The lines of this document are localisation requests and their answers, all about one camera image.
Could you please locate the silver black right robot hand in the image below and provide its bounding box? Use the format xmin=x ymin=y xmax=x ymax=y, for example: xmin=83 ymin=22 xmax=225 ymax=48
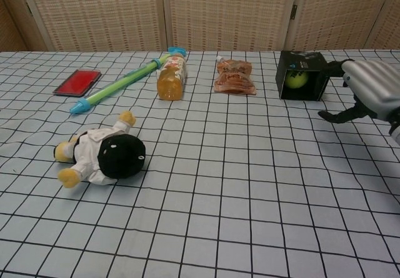
xmin=317 ymin=58 xmax=400 ymax=125

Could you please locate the yellow tennis ball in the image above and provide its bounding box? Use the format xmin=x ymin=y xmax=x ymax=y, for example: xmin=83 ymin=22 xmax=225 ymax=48
xmin=284 ymin=70 xmax=310 ymax=90

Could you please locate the small black cardboard box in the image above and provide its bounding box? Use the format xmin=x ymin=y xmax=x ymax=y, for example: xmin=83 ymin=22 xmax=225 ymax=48
xmin=276 ymin=50 xmax=329 ymax=102

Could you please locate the woven folding screen panel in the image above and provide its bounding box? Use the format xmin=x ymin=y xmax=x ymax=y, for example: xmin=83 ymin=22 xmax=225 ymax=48
xmin=14 ymin=0 xmax=171 ymax=52
xmin=364 ymin=0 xmax=400 ymax=51
xmin=282 ymin=0 xmax=388 ymax=52
xmin=0 ymin=0 xmax=31 ymax=52
xmin=162 ymin=0 xmax=301 ymax=52

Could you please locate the orange snack pouch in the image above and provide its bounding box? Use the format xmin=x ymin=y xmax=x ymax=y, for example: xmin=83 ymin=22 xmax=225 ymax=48
xmin=213 ymin=56 xmax=258 ymax=96

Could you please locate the blue checked tablecloth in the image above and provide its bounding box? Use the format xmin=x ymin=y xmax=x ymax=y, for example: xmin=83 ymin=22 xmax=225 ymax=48
xmin=0 ymin=50 xmax=400 ymax=278

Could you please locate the amber tea plastic bottle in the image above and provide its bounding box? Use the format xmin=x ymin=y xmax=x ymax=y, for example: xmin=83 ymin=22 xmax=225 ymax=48
xmin=156 ymin=54 xmax=189 ymax=101

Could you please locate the green blue water pump toy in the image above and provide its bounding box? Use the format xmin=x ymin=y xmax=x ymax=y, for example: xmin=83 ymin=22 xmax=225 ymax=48
xmin=69 ymin=46 xmax=188 ymax=116

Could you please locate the black-haired plush doll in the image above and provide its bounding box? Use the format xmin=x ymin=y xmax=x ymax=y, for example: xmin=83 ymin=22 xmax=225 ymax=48
xmin=54 ymin=110 xmax=147 ymax=189

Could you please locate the red black flat case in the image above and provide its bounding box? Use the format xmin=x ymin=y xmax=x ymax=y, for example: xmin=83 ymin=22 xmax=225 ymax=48
xmin=52 ymin=69 xmax=103 ymax=98

